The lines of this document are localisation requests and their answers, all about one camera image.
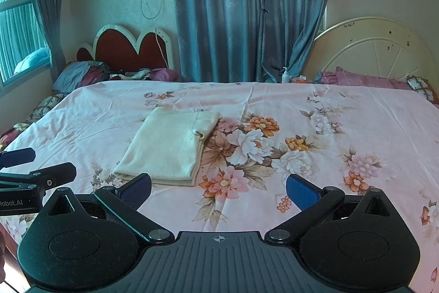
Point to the pink pillow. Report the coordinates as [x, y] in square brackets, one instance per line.
[353, 78]

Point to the orange packet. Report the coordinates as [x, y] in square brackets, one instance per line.
[299, 80]

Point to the pink floral bedsheet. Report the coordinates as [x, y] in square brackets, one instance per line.
[103, 107]

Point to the red scalloped headboard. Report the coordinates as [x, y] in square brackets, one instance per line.
[120, 49]

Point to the lattice patterned pillow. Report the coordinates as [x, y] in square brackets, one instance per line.
[44, 106]

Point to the cream round headboard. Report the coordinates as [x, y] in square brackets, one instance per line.
[360, 49]

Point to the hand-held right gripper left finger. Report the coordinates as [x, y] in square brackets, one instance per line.
[135, 191]

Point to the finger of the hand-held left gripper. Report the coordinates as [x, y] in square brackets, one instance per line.
[17, 156]
[55, 174]

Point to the cream knit sweater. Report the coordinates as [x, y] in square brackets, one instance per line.
[164, 148]

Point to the blue curtain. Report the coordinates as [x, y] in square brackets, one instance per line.
[46, 4]
[223, 4]

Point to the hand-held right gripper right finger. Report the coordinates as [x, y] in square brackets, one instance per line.
[301, 191]

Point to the white pump bottle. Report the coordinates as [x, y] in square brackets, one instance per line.
[286, 76]

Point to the pile of dark clothes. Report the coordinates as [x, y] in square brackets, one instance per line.
[130, 75]

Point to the window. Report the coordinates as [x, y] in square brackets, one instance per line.
[17, 21]

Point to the blue pillow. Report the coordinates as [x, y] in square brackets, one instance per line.
[68, 76]

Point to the dark floral pillow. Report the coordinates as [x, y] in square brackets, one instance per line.
[13, 130]

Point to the teal cloth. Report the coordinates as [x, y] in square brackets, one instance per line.
[32, 58]

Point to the lattice patterned cushion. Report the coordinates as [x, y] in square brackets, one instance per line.
[420, 85]

